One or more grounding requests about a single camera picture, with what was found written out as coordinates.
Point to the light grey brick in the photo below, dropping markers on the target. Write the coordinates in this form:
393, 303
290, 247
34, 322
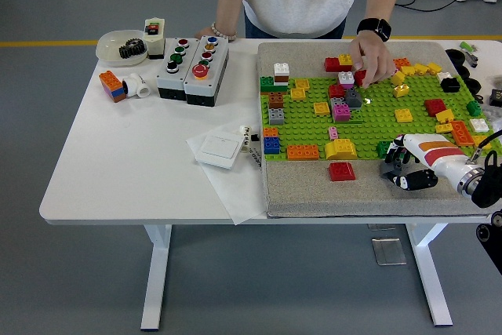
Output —
335, 102
277, 116

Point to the small metal floor plate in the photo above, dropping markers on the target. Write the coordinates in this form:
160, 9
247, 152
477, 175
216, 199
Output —
382, 227

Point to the white labelled cylinder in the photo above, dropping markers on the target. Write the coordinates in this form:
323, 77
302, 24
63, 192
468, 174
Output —
245, 133

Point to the large yellow curved brick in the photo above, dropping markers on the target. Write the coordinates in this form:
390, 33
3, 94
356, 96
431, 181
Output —
341, 149

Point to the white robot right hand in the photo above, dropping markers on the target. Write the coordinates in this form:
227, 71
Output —
435, 150

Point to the person's right hand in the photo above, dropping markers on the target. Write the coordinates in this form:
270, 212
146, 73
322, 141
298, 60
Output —
208, 33

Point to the grey emergency-stop control box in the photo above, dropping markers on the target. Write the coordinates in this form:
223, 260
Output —
206, 86

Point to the white red-green switch box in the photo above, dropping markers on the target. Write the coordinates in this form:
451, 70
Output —
155, 42

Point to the orange purple blue brick stack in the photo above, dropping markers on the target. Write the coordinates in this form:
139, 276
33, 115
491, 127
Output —
111, 84

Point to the small dark green brick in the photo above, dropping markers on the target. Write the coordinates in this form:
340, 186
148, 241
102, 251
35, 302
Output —
473, 108

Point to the dark grey slope brick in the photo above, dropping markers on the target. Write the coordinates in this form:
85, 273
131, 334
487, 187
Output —
353, 99

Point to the person's right forearm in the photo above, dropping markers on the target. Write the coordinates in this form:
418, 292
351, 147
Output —
227, 5

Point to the white and brown brick stack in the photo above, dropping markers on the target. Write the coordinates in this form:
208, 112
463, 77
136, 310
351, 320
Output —
281, 69

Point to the dark green long brick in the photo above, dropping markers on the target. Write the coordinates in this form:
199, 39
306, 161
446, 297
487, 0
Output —
382, 150

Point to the green baseplate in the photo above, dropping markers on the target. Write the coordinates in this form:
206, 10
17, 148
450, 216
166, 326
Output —
376, 123

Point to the small white brick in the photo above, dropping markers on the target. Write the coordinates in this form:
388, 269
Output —
444, 75

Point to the long orange brick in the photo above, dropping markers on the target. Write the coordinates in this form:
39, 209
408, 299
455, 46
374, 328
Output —
462, 133
303, 152
402, 62

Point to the dark grey roof brick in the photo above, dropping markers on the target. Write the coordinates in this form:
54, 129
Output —
386, 173

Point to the magenta brick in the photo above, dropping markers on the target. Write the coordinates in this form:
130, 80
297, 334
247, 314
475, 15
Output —
341, 113

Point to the white plastic bowl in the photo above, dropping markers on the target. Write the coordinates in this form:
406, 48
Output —
108, 46

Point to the black metal gear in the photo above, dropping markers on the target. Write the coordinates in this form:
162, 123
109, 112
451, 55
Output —
132, 50

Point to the clear plastic bag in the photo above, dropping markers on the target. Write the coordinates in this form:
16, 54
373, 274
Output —
495, 115

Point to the long red brick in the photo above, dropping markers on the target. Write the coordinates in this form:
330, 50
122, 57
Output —
357, 77

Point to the small green tool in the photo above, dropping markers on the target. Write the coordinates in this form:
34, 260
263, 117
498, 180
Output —
464, 45

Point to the red slope brick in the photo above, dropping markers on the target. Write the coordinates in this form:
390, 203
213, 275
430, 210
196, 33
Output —
341, 171

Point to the white wall switch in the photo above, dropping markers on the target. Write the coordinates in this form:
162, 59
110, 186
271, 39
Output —
217, 150

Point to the white labelled tube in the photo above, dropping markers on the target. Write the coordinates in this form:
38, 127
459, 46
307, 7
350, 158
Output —
255, 159

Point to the dark green flat plate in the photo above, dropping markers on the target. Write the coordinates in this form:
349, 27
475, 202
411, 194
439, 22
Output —
356, 118

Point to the small pink brick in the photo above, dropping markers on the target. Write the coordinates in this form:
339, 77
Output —
333, 133

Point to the white pipe tee fitting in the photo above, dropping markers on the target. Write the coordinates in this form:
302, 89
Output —
137, 84

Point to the white table leg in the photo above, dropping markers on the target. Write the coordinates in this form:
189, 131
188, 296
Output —
157, 272
439, 303

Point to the grey foam mat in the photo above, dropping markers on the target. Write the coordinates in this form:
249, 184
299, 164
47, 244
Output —
306, 194

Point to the grey metal tool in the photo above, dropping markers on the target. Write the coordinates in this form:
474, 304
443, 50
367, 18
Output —
471, 59

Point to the flat yellow square brick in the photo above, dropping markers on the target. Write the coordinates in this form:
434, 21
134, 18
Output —
322, 108
302, 84
298, 94

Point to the small yellow brick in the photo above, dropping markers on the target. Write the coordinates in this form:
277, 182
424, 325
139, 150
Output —
444, 128
420, 68
398, 78
408, 70
401, 91
434, 68
444, 116

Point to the black wristwatch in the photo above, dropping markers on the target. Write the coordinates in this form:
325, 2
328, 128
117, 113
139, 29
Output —
378, 27

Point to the small black clip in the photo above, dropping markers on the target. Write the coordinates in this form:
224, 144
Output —
255, 138

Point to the black brick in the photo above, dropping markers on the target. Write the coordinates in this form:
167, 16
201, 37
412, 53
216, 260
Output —
449, 85

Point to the translucent plastic sheet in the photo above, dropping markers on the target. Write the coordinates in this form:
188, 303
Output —
235, 194

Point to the black box with yellow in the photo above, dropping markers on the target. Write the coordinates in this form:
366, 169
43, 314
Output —
496, 97

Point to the small orange brick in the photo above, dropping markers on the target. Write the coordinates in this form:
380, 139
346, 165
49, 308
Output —
270, 132

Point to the person's left hand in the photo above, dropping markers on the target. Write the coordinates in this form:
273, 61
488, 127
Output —
374, 56

